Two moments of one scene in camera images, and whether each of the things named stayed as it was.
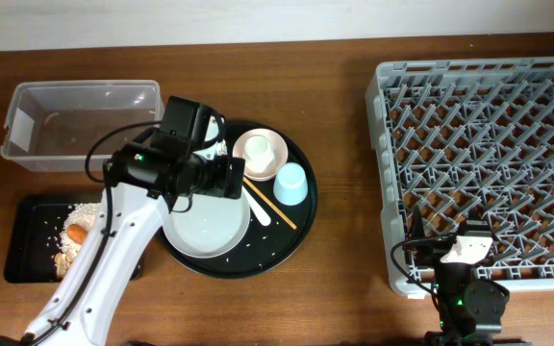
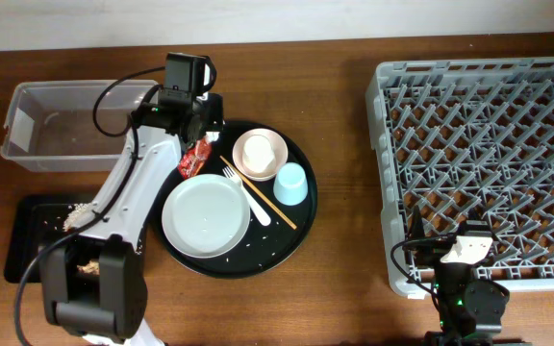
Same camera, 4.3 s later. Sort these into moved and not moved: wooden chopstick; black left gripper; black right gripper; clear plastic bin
Moved: black left gripper
Not moved: wooden chopstick; clear plastic bin; black right gripper
